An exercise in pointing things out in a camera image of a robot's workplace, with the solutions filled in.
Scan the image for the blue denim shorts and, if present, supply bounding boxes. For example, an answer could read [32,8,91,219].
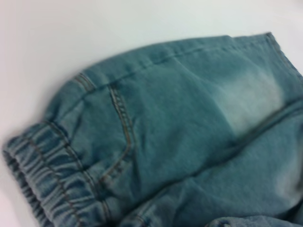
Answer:
[2,32,303,227]

